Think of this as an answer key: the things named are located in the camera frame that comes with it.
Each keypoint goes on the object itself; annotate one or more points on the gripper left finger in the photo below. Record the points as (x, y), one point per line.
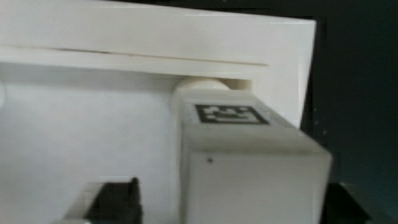
(106, 204)

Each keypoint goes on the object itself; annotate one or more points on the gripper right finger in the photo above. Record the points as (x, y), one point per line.
(346, 205)

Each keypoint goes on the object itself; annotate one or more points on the white square tabletop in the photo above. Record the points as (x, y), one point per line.
(94, 56)

